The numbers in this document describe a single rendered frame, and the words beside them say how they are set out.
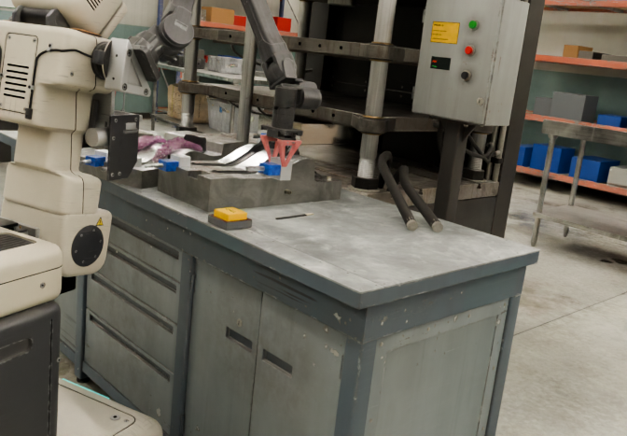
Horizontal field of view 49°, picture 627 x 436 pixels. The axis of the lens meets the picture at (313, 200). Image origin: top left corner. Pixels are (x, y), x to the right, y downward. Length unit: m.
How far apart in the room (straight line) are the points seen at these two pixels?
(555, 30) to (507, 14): 6.59
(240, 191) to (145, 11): 8.33
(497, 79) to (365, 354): 1.14
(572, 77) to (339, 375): 7.43
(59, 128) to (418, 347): 0.96
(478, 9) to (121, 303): 1.47
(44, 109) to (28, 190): 0.23
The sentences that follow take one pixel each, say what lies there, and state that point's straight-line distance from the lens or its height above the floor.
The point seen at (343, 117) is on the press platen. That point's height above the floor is 1.02.
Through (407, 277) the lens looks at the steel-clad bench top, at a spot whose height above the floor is 0.80.
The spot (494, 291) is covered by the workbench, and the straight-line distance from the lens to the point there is 1.82.
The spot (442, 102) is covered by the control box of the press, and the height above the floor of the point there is 1.12.
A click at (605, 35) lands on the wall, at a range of 8.61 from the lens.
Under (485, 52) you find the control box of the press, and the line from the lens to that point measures 2.29.
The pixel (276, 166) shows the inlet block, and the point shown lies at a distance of 1.80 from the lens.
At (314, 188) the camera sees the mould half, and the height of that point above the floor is 0.84.
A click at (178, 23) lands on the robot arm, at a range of 1.67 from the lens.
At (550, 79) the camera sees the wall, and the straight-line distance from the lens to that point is 8.85.
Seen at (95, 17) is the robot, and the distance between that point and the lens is 1.70.
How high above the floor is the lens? 1.25
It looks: 12 degrees down
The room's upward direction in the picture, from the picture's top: 6 degrees clockwise
